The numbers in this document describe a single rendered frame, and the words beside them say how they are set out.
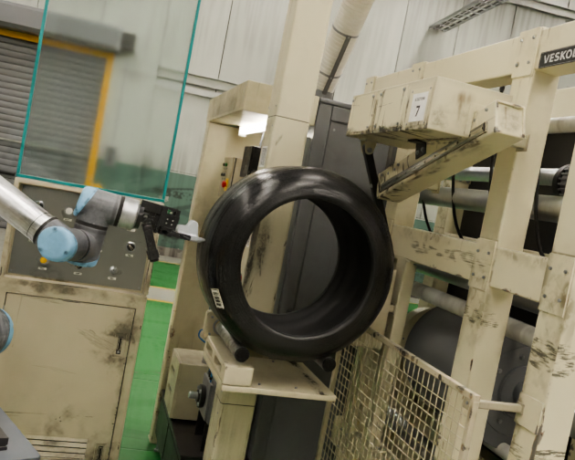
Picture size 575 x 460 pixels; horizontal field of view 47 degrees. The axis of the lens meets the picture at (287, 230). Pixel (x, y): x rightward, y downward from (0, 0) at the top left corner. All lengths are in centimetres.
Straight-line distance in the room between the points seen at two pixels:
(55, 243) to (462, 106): 114
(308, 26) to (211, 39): 909
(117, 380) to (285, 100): 126
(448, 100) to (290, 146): 68
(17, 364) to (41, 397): 16
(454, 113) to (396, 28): 1030
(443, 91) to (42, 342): 172
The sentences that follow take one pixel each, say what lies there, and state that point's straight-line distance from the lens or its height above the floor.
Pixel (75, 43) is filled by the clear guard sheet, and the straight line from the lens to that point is 265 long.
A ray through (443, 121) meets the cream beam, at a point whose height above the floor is 167.
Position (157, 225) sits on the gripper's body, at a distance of 193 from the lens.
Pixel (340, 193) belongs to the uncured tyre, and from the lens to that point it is 195.
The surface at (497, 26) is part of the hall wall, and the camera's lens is 1291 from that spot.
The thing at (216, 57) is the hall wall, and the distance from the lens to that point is 1140.
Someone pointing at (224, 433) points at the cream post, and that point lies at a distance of 247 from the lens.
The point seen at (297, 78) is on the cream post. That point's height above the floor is 180.
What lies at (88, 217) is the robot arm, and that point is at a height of 122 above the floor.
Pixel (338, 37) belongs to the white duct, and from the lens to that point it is 285.
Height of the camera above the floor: 139
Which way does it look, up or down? 3 degrees down
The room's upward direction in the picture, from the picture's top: 11 degrees clockwise
